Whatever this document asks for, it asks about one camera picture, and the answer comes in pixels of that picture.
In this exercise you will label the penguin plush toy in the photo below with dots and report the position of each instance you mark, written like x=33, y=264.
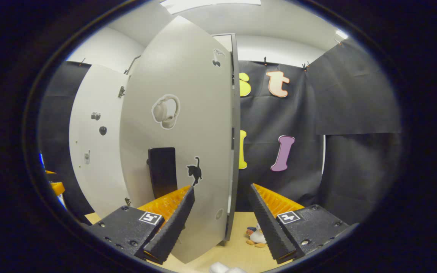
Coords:
x=257, y=237

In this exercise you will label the ceiling light panel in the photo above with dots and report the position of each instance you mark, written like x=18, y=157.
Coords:
x=341, y=34

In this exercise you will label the white and grey cabinet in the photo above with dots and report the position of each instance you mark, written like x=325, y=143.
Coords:
x=235, y=151

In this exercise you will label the black backdrop cloth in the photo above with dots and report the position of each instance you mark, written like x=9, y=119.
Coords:
x=309, y=113

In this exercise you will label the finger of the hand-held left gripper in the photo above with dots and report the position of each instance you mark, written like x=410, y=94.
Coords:
x=50, y=172
x=57, y=188

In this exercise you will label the white cabinet door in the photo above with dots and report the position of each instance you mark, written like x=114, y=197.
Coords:
x=195, y=125
x=97, y=182

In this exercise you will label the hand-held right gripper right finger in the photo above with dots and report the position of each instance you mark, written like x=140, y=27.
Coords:
x=269, y=231

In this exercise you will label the white and blue object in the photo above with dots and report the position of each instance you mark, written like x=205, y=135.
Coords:
x=62, y=201

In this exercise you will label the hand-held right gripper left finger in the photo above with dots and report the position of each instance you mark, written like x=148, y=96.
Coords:
x=173, y=231

